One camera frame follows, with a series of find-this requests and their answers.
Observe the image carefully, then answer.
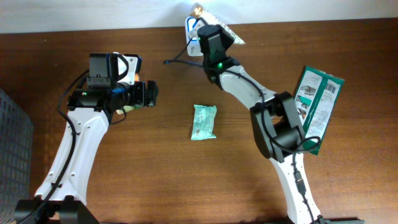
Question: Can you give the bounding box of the grey plastic basket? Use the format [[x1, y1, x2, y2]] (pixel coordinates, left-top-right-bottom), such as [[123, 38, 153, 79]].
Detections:
[[1, 91, 34, 223]]

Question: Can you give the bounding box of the teal snack packet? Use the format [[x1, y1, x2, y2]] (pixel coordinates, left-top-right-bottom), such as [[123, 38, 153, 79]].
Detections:
[[191, 105, 217, 141]]

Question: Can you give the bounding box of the white tube gold cap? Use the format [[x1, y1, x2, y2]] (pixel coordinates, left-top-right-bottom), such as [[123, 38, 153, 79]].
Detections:
[[186, 2, 245, 45]]

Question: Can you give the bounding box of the green lid jar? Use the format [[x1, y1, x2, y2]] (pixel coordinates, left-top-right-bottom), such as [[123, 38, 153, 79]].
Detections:
[[116, 106, 135, 114]]

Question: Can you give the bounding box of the green white 3M bag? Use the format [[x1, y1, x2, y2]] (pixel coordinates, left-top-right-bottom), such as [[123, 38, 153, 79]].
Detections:
[[294, 66, 345, 139]]

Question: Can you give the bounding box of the orange tissue pack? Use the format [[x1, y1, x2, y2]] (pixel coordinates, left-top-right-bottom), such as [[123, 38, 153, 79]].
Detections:
[[134, 73, 140, 82]]

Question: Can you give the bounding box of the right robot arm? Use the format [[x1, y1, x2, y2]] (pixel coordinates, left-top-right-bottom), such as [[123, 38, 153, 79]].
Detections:
[[197, 25, 325, 223]]

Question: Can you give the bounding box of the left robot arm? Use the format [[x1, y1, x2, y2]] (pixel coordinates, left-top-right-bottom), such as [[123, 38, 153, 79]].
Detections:
[[14, 52, 159, 223]]

